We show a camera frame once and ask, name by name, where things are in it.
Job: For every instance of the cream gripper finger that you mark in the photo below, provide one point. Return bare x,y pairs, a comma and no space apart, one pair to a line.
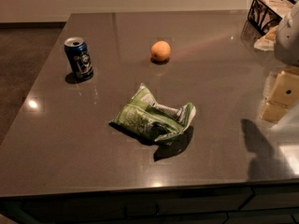
273,113

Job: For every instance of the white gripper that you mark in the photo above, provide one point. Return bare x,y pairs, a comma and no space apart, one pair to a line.
288,37

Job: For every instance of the green jalapeno chip bag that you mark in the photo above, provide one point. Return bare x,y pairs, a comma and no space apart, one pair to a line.
148,119

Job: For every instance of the blue pepsi can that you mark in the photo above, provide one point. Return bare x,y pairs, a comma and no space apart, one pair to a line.
77,53

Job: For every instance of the orange fruit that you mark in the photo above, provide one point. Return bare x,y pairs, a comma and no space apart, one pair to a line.
160,51

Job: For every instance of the black wire basket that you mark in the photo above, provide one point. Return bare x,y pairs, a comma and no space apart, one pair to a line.
266,14

